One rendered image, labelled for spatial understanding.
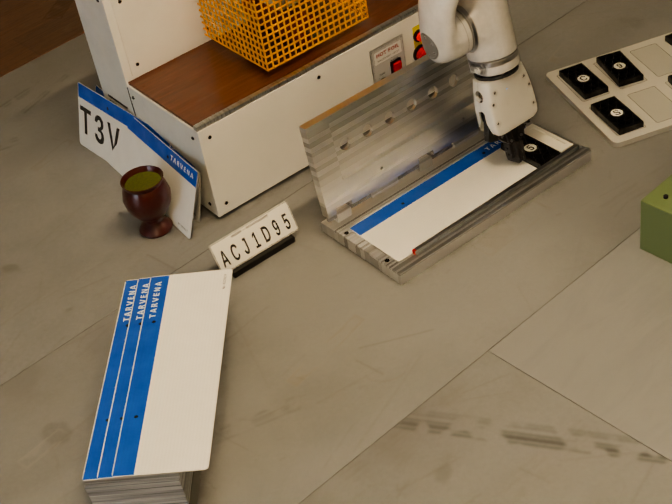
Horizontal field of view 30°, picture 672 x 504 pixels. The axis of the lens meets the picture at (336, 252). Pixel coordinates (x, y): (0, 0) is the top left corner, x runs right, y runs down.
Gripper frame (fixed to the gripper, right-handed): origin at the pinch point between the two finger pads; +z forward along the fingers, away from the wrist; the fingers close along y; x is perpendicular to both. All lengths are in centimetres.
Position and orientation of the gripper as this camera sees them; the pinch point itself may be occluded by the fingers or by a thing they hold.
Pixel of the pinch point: (514, 149)
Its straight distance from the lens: 218.9
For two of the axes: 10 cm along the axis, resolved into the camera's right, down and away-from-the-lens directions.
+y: 7.7, -4.9, 4.1
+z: 2.7, 8.3, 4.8
